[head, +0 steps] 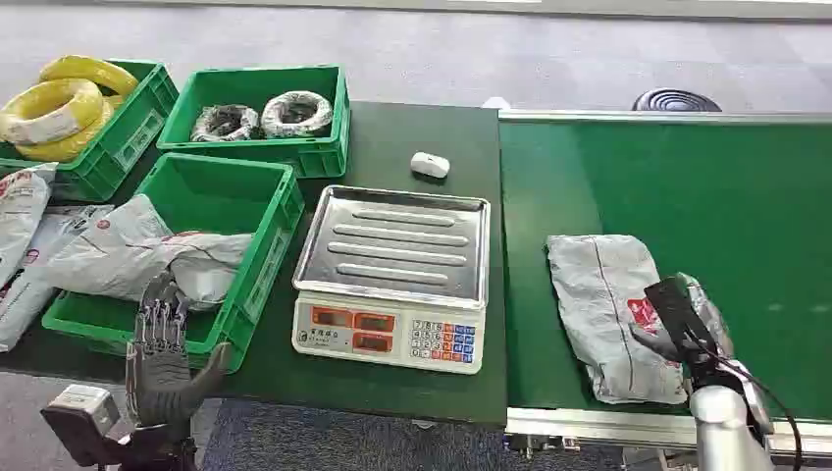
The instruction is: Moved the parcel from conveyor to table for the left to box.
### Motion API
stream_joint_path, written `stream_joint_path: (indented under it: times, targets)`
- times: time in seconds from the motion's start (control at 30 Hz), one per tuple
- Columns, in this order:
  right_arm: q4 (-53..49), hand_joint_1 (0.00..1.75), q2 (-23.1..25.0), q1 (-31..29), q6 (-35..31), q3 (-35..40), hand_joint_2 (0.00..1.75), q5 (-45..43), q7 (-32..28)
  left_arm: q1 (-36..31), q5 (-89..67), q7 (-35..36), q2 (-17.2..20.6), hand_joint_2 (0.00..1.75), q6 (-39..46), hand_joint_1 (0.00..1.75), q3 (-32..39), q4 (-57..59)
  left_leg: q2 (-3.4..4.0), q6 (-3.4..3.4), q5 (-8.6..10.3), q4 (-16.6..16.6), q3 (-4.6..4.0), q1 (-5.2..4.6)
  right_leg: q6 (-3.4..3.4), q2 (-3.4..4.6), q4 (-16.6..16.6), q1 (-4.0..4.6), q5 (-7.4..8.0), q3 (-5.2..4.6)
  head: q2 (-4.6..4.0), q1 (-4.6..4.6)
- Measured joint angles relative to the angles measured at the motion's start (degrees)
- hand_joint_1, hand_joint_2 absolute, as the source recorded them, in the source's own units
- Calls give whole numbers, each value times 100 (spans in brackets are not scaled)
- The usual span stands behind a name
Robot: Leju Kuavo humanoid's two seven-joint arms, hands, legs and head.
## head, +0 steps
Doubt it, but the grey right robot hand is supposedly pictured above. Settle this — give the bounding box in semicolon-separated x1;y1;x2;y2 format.
628;277;744;393

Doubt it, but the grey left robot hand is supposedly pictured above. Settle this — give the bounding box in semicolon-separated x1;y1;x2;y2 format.
125;272;234;431

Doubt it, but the grey parcel with red label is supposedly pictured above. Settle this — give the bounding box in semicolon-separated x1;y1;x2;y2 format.
545;233;737;406

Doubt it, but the green conveyor belt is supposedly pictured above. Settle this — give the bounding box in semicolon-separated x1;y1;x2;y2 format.
497;109;832;456

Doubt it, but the grey parcel bag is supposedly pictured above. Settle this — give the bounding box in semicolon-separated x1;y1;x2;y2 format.
45;192;255;313

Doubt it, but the white printed parcel bag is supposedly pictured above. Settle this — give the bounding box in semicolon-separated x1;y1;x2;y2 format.
0;203;116;353
0;162;59;288

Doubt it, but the green crate with parcel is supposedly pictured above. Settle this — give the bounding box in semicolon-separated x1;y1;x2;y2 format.
41;151;306;376

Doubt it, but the black round ribbed disc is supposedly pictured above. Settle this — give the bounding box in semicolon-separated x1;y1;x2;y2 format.
631;87;723;114

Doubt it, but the green crate with yellow coils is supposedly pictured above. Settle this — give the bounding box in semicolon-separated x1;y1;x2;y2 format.
0;58;180;203

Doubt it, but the electronic scale with steel tray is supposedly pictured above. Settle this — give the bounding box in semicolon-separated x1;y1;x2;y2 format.
290;184;493;377

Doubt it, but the green crate with wrapped coils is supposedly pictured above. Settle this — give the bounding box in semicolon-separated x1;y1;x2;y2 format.
156;64;352;181

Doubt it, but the small white plastic device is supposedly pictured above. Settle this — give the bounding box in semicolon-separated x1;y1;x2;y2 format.
409;150;451;181

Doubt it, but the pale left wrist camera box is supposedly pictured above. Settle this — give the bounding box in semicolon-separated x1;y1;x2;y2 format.
40;384;123;467

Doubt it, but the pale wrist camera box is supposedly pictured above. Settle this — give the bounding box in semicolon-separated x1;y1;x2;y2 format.
734;359;776;437
40;384;123;467

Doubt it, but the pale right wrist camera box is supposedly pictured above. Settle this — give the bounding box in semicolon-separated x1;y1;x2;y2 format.
734;359;776;437

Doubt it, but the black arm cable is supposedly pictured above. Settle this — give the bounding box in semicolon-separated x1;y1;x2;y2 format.
711;355;805;471

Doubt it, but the yellow wire coil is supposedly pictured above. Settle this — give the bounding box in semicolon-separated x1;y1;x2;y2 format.
0;78;105;146
37;54;140;99
15;95;125;164

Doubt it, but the wrapped black wire coil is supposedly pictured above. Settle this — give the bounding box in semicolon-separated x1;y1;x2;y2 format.
260;89;336;139
189;103;262;143

